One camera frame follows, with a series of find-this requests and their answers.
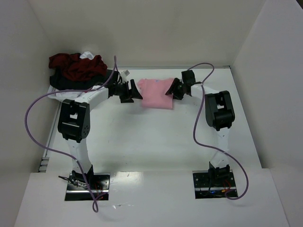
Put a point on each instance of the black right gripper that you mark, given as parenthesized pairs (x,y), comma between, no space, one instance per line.
(179,87)

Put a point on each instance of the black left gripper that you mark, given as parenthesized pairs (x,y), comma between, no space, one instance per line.
(128,90)

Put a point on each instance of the pink t shirt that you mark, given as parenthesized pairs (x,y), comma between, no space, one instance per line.
(154,94)

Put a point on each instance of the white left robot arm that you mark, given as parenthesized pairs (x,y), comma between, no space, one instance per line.
(74,121)

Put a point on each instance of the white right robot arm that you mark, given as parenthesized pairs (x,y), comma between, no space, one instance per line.
(219,115)

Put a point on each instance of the white t shirt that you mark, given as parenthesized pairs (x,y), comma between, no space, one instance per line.
(87,55)

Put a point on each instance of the dark red t shirt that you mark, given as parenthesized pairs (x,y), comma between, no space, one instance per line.
(76,69)

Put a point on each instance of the white plastic laundry basket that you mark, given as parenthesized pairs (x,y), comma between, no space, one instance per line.
(61,95)

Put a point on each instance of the black t shirt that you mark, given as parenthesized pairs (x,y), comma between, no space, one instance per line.
(58,81)

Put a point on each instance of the aluminium rail at table edge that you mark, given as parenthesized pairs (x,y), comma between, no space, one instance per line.
(204,66)

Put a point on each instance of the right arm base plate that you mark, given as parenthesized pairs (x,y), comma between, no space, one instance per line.
(204,188)

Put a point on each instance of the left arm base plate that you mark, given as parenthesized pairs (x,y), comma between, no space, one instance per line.
(77,190)

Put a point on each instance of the left side aluminium rail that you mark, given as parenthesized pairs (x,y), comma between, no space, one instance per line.
(45,158)

